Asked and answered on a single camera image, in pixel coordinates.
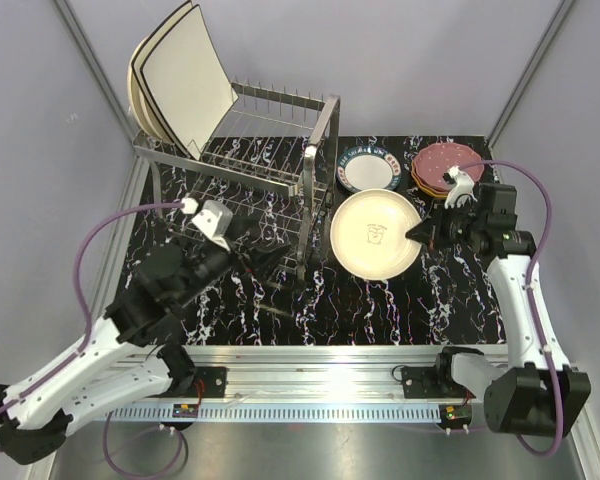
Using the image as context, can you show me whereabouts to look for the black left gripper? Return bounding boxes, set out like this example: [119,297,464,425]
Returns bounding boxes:
[174,216,291,308]

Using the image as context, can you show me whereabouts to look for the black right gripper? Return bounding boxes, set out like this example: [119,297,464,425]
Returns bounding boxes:
[408,199,485,251]

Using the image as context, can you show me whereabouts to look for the pink dotted plate front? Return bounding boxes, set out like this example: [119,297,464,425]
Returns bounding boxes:
[411,172,448,198]

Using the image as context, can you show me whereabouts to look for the pink dotted plate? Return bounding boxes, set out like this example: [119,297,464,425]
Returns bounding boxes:
[412,142,485,191]
[411,172,448,198]

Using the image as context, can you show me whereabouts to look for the orange dotted plate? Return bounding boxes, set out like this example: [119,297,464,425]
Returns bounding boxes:
[417,184,449,199]

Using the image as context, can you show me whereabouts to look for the white round plate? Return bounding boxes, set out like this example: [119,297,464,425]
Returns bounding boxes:
[329,189,422,281]

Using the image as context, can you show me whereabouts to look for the white plate teal rim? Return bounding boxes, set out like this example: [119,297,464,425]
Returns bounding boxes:
[336,146,402,193]

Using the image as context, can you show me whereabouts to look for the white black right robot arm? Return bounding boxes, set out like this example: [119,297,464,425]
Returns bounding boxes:
[405,183,591,438]

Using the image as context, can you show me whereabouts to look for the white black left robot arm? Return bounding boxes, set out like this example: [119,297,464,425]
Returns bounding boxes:
[0,217,291,465]

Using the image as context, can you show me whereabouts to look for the stainless steel dish rack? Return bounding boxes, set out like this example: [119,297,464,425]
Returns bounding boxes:
[133,80,341,279]

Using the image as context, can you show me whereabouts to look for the cream square plate black rim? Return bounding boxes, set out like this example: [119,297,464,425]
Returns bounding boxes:
[131,1,239,160]

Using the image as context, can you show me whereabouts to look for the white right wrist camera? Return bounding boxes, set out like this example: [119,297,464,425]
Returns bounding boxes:
[443,166,476,209]

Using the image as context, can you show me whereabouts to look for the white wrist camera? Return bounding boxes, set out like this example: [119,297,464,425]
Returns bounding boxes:
[443,166,476,209]
[181,198,233,252]

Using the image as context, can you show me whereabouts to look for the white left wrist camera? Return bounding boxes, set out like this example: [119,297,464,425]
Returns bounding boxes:
[181,198,233,252]

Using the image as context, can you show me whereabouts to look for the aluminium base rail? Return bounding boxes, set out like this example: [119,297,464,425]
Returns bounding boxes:
[185,344,513,403]

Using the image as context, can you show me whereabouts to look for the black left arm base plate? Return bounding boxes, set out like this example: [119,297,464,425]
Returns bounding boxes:
[164,366,228,399]

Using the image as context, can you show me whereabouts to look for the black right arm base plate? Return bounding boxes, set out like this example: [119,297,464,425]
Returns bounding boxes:
[399,366,465,399]

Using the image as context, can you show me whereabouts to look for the slotted cable duct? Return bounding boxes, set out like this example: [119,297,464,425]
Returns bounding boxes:
[111,401,441,424]

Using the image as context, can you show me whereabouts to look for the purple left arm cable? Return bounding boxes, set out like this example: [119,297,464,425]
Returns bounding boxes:
[0,199,196,479]

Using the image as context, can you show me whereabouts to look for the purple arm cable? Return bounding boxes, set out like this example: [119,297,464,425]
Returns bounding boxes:
[452,159,566,456]
[0,199,196,479]

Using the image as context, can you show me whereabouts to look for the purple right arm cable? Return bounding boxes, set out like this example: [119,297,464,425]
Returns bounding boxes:
[452,159,566,456]

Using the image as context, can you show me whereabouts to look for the aluminium frame post right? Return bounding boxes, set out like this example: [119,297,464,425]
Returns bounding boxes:
[487,0,578,148]

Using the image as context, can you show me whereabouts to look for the aluminium frame post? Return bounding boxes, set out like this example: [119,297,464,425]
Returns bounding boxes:
[51,0,136,141]
[487,0,578,148]

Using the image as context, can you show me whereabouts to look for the aluminium frame post left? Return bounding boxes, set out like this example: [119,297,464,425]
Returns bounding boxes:
[51,0,136,141]

